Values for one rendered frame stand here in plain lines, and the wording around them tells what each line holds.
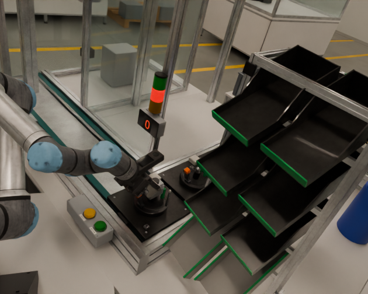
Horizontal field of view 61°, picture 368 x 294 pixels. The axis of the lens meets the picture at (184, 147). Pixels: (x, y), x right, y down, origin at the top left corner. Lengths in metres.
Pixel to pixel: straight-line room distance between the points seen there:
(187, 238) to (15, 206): 0.55
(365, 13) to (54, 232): 11.55
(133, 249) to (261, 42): 5.14
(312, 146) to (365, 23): 11.36
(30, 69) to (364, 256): 1.90
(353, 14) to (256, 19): 6.59
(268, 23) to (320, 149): 5.17
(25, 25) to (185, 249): 1.33
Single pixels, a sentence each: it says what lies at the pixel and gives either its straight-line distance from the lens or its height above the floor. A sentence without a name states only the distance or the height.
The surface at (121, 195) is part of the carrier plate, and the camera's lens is 1.28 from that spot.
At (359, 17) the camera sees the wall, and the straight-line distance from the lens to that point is 12.16.
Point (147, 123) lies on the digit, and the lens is 1.27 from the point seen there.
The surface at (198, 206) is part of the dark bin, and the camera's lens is 0.97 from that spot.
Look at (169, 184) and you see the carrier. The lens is 1.36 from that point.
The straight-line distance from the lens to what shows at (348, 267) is 1.59.
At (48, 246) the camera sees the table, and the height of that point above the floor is 0.86.
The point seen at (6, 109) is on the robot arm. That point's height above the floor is 1.37.
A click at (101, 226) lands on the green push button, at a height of 0.97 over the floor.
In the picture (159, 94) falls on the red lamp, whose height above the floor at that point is 1.34.
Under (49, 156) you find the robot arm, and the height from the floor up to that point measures 1.35.
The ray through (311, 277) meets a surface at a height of 0.86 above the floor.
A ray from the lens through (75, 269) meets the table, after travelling 1.21.
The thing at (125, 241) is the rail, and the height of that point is 0.96.
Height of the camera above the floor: 1.88
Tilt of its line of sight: 35 degrees down
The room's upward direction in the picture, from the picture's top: 15 degrees clockwise
